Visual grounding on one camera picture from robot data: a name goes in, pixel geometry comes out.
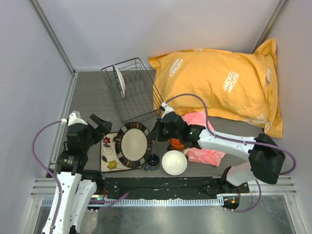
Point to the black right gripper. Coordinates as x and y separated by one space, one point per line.
156 134

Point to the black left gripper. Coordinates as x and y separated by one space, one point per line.
105 127

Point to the brown checkered rim plate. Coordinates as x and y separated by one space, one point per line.
132 145

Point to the square floral plate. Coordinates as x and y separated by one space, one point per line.
109 161

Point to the green rimmed white plate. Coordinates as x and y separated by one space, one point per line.
120 82

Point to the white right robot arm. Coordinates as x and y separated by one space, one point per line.
263 158

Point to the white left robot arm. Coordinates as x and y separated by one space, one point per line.
75 185

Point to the orange glass mug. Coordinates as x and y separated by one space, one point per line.
175 144

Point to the dark blue mug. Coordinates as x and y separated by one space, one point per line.
152 163

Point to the white bowl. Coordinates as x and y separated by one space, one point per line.
174 163

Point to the pink patterned cloth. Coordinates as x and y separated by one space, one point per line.
204 156

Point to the yellow Mickey Mouse pillow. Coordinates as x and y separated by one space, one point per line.
230 85

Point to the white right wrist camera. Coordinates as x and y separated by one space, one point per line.
165 108

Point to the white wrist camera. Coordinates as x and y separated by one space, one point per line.
73 118
165 108

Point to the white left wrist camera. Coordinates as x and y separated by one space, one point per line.
73 118

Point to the grey wire dish rack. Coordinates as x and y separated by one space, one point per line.
142 100

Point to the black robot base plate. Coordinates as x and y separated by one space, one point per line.
164 188

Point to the white slotted cable duct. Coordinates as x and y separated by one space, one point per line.
170 202

